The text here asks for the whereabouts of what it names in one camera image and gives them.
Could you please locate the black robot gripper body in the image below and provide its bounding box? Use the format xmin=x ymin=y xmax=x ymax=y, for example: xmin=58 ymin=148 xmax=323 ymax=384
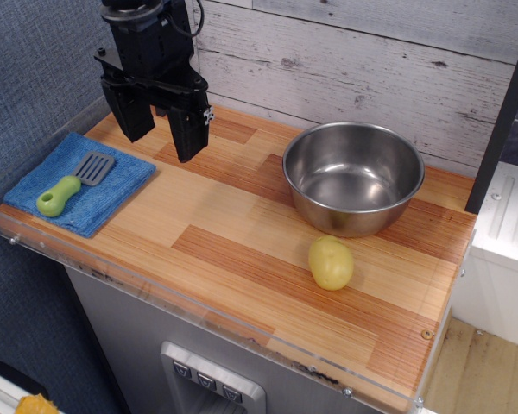
xmin=95 ymin=9 xmax=209 ymax=112

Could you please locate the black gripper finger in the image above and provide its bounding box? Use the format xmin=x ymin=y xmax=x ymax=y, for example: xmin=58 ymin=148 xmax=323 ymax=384
xmin=167 ymin=108 xmax=210 ymax=163
xmin=101 ymin=79 xmax=155 ymax=142

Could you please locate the yellow potato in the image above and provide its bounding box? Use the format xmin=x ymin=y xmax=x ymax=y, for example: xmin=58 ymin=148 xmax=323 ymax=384
xmin=308 ymin=235 xmax=354 ymax=291

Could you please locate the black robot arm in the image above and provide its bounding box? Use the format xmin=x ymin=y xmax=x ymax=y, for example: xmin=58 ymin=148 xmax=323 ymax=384
xmin=94 ymin=1 xmax=213 ymax=163

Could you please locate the stainless steel bowl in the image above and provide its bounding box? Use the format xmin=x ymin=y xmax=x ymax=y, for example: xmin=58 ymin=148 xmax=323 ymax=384
xmin=282 ymin=122 xmax=425 ymax=237

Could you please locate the blue microfiber cloth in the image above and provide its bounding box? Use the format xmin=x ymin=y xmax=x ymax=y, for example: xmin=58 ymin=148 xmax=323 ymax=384
xmin=3 ymin=132 xmax=155 ymax=238

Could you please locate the grey toy fridge cabinet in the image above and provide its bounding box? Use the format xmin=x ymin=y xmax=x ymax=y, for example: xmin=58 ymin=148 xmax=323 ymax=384
xmin=64 ymin=262 xmax=372 ymax=414

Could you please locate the silver dispenser button panel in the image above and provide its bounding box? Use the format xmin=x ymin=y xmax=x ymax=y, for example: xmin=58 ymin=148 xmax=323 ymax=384
xmin=161 ymin=341 xmax=267 ymax=413

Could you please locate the black white object bottom left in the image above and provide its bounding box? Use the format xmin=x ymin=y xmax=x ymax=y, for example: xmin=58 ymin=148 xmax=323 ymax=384
xmin=0 ymin=361 xmax=49 ymax=413

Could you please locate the yellow object bottom left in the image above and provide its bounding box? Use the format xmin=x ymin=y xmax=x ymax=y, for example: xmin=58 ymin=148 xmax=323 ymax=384
xmin=14 ymin=394 xmax=60 ymax=414

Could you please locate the white toy sink unit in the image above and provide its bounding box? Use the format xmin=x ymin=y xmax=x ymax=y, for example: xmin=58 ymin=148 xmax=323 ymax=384
xmin=450 ymin=162 xmax=518 ymax=345

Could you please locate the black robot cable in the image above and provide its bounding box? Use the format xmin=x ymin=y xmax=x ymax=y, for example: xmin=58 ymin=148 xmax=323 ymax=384
xmin=161 ymin=0 xmax=205 ymax=39

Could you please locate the green handled grey spatula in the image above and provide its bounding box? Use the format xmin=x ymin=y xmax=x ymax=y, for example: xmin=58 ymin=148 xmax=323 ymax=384
xmin=36 ymin=151 xmax=115 ymax=217

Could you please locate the clear acrylic guard rail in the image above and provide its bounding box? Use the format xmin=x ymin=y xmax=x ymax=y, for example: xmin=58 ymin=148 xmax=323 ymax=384
xmin=0 ymin=108 xmax=475 ymax=413

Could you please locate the dark grey right post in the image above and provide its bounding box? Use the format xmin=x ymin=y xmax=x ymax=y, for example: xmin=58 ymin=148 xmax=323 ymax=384
xmin=464 ymin=60 xmax=518 ymax=214

